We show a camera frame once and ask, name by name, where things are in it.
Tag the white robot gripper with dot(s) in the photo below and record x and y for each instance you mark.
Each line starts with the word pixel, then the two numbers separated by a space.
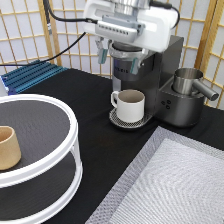
pixel 132 22

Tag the grey pod coffee machine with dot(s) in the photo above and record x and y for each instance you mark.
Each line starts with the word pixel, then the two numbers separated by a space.
pixel 154 79

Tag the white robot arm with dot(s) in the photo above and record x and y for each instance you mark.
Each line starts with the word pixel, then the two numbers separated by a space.
pixel 125 51

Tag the white ceramic mug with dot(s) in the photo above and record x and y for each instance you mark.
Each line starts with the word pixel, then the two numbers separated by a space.
pixel 129 105

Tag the wooden shoji folding screen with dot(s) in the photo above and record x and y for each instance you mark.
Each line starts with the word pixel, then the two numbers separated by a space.
pixel 27 35

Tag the steel milk frother jug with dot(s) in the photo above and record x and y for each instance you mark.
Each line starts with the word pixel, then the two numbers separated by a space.
pixel 188 81

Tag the black table cloth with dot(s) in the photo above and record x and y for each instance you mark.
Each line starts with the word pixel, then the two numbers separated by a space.
pixel 106 150

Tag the grey woven placemat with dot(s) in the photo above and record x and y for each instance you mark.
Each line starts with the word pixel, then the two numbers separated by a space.
pixel 172 180

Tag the white two-tier round shelf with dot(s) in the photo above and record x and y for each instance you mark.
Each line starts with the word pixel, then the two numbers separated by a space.
pixel 50 170

